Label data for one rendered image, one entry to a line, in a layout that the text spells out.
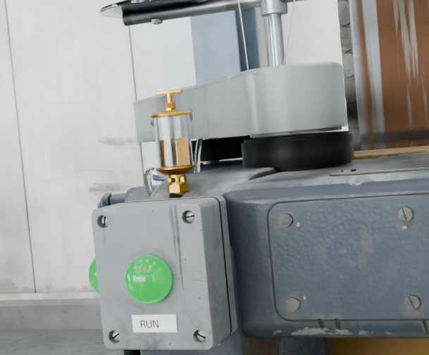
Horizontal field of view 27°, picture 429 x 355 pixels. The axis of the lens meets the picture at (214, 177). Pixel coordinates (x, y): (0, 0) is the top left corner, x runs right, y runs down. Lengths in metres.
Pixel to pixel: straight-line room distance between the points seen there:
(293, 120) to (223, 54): 4.93
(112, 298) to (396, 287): 0.18
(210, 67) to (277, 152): 4.96
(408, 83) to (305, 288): 0.51
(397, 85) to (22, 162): 5.90
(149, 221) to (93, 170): 5.98
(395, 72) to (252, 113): 0.38
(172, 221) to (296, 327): 0.11
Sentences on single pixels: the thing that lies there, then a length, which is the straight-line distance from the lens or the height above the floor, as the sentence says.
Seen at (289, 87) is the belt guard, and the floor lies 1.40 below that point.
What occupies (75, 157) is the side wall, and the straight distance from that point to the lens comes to 6.58.
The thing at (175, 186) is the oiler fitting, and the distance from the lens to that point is 0.62.
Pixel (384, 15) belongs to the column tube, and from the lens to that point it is 1.05.
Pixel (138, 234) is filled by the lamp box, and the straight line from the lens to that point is 0.55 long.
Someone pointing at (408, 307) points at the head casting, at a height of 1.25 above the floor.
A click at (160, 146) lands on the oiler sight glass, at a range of 0.61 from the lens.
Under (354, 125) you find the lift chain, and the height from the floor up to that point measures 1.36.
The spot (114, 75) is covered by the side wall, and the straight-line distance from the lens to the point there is 6.42.
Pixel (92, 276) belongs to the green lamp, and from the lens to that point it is 0.58.
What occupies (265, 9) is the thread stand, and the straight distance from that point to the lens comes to 0.92.
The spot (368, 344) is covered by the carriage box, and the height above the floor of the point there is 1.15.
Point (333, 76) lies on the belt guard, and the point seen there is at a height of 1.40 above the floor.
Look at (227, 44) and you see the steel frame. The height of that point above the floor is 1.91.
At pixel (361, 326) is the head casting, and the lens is 0.57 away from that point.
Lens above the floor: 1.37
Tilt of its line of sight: 3 degrees down
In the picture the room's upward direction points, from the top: 5 degrees counter-clockwise
